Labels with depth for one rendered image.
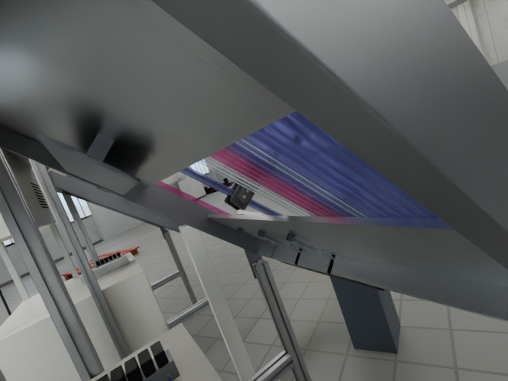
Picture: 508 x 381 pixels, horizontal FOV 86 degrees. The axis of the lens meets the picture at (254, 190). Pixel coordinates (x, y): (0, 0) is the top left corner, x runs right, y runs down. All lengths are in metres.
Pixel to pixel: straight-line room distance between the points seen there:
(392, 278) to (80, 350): 0.68
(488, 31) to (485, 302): 11.32
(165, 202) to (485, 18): 11.40
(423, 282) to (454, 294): 0.04
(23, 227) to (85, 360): 0.33
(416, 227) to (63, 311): 0.71
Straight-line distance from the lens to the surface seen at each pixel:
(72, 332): 0.80
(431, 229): 0.30
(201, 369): 0.63
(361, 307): 1.33
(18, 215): 0.76
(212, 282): 1.10
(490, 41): 11.65
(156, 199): 0.74
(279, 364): 1.03
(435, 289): 0.49
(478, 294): 0.47
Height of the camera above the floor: 0.96
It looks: 7 degrees down
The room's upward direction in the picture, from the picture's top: 20 degrees counter-clockwise
